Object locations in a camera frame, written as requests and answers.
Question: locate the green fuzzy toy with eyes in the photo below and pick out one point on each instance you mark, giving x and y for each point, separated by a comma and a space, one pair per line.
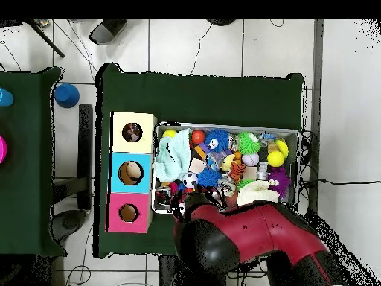
249, 143

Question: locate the purple spiky toy with eyes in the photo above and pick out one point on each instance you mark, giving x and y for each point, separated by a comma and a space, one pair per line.
278, 177

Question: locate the yellow ball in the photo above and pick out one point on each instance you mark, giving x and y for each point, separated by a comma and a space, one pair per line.
169, 133
275, 159

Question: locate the plain wooden block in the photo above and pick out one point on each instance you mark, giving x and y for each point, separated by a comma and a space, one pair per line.
196, 165

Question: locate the pink round object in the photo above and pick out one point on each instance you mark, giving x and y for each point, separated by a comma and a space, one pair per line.
2, 149

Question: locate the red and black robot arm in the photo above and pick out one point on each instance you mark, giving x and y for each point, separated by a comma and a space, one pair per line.
256, 232

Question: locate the tiger plush toy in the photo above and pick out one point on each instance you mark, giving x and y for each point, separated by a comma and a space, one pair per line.
237, 171

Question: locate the small baseball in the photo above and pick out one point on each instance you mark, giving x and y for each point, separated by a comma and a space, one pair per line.
250, 159

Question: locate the wooden box with three holes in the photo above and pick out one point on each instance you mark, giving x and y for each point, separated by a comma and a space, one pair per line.
131, 173

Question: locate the person's foot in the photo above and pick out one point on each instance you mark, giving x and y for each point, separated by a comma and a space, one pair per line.
108, 30
221, 21

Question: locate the light blue cup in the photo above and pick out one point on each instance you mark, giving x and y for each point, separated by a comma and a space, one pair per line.
5, 97

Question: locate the mint green cloth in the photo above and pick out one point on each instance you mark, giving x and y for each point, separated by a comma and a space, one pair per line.
172, 155

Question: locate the small soccer ball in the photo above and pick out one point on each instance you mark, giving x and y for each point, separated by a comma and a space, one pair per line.
190, 180

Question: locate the dark green table cloth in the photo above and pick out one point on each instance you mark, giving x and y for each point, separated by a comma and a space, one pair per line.
27, 179
196, 95

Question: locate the orange ball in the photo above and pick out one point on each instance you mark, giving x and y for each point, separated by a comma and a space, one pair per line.
198, 136

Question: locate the shallow clear mesh bin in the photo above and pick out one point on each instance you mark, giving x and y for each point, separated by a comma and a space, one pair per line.
161, 196

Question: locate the cream knitted cloth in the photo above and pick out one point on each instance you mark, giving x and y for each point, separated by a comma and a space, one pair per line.
259, 192

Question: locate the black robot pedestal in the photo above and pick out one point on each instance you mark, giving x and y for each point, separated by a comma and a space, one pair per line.
166, 273

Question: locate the blue spiky rubber ball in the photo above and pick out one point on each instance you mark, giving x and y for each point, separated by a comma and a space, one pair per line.
208, 177

